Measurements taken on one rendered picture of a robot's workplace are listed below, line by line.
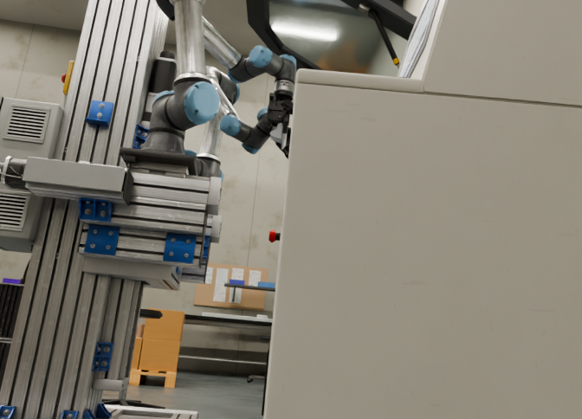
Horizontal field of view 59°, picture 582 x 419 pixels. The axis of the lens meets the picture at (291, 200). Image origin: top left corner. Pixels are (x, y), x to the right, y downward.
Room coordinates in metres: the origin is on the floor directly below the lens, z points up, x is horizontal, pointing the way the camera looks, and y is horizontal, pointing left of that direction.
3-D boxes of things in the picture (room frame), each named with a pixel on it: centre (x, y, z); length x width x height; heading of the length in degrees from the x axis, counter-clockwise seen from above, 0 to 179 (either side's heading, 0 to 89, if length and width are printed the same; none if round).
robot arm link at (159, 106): (1.56, 0.42, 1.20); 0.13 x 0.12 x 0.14; 45
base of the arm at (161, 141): (1.57, 0.42, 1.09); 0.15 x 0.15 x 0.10
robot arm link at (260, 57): (1.67, 0.15, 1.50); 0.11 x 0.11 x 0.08; 45
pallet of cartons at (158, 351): (6.35, 1.57, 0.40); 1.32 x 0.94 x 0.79; 5
